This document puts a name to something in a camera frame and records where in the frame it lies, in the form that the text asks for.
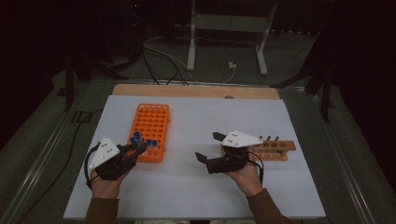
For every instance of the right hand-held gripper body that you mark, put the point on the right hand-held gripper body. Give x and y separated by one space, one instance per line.
239 139

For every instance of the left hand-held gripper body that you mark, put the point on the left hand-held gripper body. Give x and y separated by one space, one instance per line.
106 152

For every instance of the blue-capped glass test tube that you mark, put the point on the blue-capped glass test tube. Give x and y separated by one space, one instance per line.
149 142
133 140
137 135
154 143

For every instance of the orange plastic test tube rack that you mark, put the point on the orange plastic test tube rack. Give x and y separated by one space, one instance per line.
154 121

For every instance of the wooden test tube rack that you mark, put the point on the wooden test tube rack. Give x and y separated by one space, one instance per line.
291 145

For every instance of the person's left hand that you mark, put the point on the person's left hand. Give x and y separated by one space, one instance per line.
106 188

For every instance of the person's right hand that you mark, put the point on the person's right hand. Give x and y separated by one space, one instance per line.
249 180

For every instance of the white table mat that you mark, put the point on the white table mat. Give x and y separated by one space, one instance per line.
193 193

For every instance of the black floor plate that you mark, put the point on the black floor plate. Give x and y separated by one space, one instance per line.
81 116

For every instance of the white plug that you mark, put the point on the white plug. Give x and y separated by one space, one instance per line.
232 65

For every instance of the black tripod stand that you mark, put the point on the black tripod stand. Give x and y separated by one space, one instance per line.
70 84
325 93

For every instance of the white metal stand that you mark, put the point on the white metal stand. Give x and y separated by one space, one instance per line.
191 46

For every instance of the dark equipment with red light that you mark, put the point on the dark equipment with red light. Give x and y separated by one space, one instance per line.
135 12

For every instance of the grey metal floor rail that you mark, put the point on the grey metal floor rail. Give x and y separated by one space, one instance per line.
34 183
348 183

